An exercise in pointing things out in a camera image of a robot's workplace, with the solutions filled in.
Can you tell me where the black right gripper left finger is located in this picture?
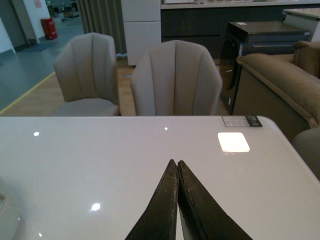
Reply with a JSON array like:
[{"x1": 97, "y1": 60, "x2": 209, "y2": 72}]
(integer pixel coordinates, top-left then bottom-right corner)
[{"x1": 126, "y1": 159, "x2": 179, "y2": 240}]

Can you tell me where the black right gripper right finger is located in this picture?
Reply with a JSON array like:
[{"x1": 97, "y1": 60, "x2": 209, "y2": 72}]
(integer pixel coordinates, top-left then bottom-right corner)
[{"x1": 177, "y1": 160, "x2": 251, "y2": 240}]

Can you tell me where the black white table label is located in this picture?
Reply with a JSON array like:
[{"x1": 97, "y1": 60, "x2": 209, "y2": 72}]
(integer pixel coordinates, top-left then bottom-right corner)
[{"x1": 222, "y1": 115, "x2": 263, "y2": 127}]

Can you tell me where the beige chair right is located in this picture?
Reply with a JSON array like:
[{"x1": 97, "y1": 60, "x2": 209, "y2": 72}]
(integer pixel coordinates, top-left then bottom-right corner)
[{"x1": 130, "y1": 40, "x2": 223, "y2": 116}]

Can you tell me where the beige chair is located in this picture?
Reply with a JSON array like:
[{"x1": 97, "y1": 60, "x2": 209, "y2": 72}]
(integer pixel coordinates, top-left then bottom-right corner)
[
  {"x1": 50, "y1": 32, "x2": 121, "y2": 117},
  {"x1": 130, "y1": 40, "x2": 223, "y2": 116}
]

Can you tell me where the brown sofa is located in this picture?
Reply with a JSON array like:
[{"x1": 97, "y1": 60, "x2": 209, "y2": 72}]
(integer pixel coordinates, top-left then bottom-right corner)
[{"x1": 232, "y1": 41, "x2": 320, "y2": 141}]

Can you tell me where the beige chair left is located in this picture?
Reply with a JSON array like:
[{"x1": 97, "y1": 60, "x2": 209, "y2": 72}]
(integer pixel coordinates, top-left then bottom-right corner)
[{"x1": 50, "y1": 32, "x2": 121, "y2": 117}]

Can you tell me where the black washing machine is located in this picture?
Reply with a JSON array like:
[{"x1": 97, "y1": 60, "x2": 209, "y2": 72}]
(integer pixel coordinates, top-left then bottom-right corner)
[{"x1": 219, "y1": 21, "x2": 310, "y2": 115}]

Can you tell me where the dark grey kitchen counter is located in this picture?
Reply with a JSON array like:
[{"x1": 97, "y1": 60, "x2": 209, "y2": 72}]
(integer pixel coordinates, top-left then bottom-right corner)
[{"x1": 160, "y1": 0, "x2": 320, "y2": 63}]

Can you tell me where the white cabinet column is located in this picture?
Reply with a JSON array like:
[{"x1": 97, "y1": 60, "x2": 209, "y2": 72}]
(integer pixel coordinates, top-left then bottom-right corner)
[{"x1": 121, "y1": 0, "x2": 161, "y2": 66}]

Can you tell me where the grey curtain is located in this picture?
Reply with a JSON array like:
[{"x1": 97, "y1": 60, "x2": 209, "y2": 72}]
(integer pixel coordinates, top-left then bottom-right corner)
[{"x1": 76, "y1": 0, "x2": 127, "y2": 54}]

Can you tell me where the red bin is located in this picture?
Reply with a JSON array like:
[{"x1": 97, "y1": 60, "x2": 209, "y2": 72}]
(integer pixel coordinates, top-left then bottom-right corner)
[{"x1": 40, "y1": 17, "x2": 58, "y2": 40}]

